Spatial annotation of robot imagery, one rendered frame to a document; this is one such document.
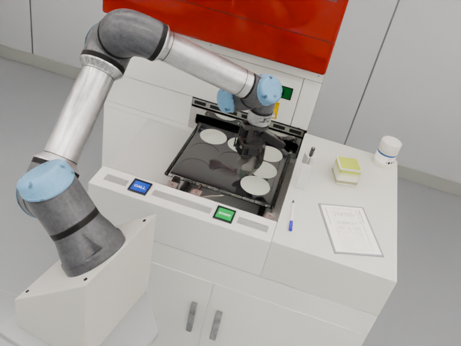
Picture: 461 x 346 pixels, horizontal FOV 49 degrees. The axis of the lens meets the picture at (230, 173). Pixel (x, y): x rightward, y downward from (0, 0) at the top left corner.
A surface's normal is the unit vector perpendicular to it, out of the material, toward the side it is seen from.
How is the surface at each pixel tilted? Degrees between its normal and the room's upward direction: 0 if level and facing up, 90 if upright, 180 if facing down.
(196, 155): 0
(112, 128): 90
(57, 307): 90
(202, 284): 90
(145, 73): 90
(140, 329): 0
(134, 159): 0
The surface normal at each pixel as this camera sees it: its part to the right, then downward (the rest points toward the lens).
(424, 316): 0.18, -0.79
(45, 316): -0.42, 0.48
